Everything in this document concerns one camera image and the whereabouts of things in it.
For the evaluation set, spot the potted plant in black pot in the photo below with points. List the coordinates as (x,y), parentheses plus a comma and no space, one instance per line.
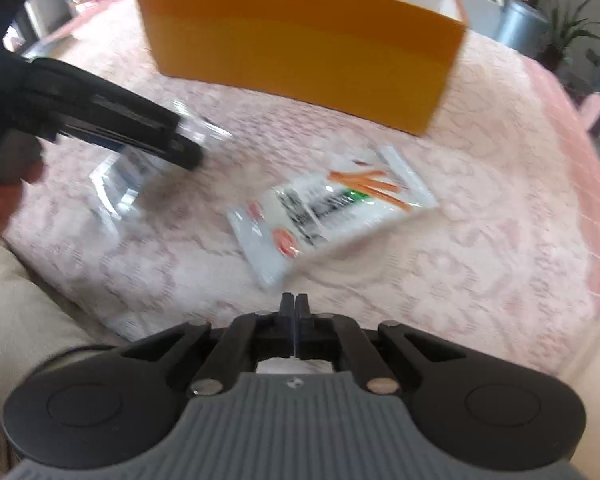
(565,30)

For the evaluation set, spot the cream cloth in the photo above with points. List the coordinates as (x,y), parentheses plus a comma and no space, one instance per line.
(25,310)
(595,385)

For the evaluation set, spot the pink space heater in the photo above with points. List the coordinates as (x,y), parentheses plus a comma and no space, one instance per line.
(595,112)

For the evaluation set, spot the white spicy strip packet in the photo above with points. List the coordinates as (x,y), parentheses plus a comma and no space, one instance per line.
(325,210)

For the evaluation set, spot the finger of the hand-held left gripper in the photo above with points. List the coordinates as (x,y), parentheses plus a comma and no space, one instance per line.
(105,95)
(145,145)

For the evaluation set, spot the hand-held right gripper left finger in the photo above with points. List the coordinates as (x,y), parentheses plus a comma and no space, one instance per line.
(287,325)

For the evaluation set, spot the orange cardboard box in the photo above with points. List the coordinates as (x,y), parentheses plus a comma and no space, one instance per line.
(305,50)

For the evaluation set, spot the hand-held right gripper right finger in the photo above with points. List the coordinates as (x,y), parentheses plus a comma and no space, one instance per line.
(305,325)

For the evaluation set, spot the clear box of white balls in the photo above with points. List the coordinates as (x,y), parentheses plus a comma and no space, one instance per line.
(125,180)

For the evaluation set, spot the grey pedal trash can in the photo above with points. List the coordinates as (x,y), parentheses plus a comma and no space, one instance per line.
(520,27)

